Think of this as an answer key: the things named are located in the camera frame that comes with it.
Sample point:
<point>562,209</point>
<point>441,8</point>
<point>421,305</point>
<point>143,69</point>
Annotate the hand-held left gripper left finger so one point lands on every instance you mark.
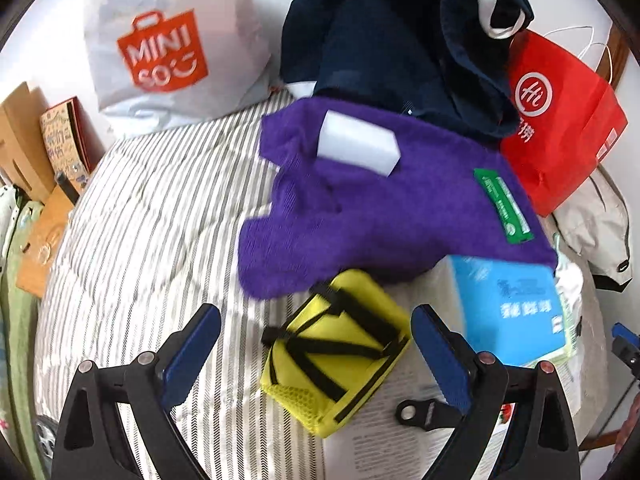
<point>192,355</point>

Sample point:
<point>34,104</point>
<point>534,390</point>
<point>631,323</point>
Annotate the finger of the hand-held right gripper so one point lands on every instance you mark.
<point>624,342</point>

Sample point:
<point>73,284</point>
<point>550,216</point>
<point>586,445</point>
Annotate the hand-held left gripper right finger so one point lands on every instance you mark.
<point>442,360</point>

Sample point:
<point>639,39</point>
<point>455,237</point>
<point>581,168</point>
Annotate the blue tissue packet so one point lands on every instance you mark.
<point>510,310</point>

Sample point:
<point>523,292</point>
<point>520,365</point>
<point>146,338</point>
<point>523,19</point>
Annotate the white printed plastic package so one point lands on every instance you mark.
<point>370,450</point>

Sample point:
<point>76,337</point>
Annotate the light grey cloth bag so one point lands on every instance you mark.
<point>595,220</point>

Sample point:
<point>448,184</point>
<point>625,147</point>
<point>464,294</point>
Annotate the purple towel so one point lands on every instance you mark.
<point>400,220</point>

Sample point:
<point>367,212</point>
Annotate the striped bedding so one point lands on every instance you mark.
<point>150,210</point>

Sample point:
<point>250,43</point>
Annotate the green wipes packet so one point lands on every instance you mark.
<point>502,205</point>

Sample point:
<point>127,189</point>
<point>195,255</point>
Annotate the green cloth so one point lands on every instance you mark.
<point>15,310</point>

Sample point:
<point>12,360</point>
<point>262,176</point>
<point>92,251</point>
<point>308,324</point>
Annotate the flat cardboard piece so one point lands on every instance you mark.
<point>45,240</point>

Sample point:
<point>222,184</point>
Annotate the red paper bag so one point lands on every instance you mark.
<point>560,135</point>

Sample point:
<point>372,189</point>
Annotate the white sponge block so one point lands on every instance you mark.
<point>357,142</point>

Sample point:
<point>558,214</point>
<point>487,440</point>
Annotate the printed kraft box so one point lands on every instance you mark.
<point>62,135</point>

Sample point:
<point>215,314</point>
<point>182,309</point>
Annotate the plain cardboard box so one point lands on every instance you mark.
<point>20,135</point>

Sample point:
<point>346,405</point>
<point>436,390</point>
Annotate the navy blue garment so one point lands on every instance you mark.
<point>375,35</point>

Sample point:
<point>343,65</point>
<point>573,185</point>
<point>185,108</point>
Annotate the white shopping bag orange logo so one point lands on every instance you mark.
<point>200,10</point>

